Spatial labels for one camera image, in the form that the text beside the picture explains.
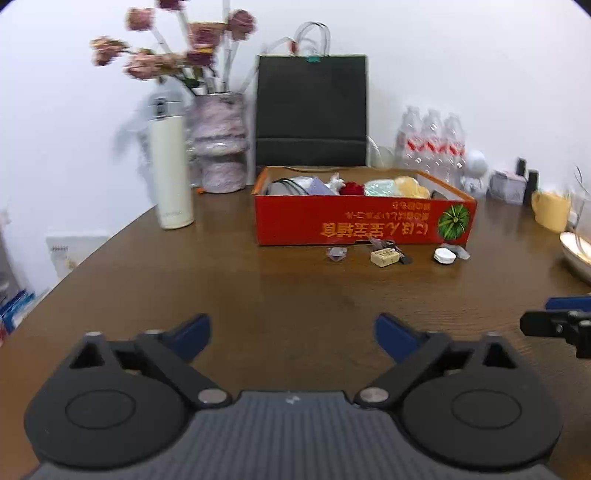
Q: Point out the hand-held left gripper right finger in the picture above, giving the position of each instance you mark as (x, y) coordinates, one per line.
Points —
(392, 334)

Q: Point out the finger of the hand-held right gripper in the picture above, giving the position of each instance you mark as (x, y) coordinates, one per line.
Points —
(568, 302)
(545, 323)

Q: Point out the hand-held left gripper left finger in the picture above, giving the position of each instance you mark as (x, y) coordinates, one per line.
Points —
(196, 334)

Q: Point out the orange cardboard box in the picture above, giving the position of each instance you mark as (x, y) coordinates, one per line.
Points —
(351, 219)

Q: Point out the wooden desktop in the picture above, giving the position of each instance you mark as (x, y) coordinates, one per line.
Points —
(277, 300)

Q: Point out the metal bowl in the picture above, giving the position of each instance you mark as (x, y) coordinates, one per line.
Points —
(577, 249)

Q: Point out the small black piece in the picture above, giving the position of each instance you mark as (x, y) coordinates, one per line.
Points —
(405, 259)

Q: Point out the beige block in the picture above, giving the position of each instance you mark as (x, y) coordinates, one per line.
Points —
(384, 256)

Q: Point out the yellow cup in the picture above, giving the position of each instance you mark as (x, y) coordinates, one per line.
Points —
(549, 210)

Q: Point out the white round disc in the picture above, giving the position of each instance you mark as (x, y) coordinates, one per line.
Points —
(444, 255)

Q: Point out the grey crystal piece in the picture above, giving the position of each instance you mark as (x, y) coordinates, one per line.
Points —
(461, 252)

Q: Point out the small black bottle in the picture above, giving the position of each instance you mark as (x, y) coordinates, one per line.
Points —
(521, 166)
(531, 187)

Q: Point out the grey small box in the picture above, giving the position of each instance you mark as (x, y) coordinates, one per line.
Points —
(507, 187)

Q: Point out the pale green packet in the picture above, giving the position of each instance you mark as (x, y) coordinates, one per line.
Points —
(381, 188)

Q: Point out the white desk calendar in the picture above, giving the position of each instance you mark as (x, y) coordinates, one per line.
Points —
(69, 254)

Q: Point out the red fabric item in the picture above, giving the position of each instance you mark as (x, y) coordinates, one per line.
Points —
(353, 188)

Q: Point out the white astronaut figurine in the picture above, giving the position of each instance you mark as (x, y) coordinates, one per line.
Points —
(475, 173)

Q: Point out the white thermos bottle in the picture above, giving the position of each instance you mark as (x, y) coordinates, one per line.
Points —
(173, 175)

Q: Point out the purple packet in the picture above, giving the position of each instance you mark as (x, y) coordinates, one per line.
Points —
(318, 187)

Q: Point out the clear drinking glass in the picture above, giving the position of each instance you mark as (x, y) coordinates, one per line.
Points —
(382, 156)

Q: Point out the stack of books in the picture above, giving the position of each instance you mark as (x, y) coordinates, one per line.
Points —
(16, 307)

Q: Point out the plastic water bottle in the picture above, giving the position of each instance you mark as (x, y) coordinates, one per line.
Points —
(408, 143)
(431, 145)
(455, 147)

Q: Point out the pink fuzzy vase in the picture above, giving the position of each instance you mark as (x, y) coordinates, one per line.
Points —
(219, 138)

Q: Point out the black paper bag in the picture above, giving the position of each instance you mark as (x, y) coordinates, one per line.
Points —
(311, 106)

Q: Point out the dried pink flower bouquet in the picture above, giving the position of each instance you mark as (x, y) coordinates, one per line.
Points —
(194, 41)

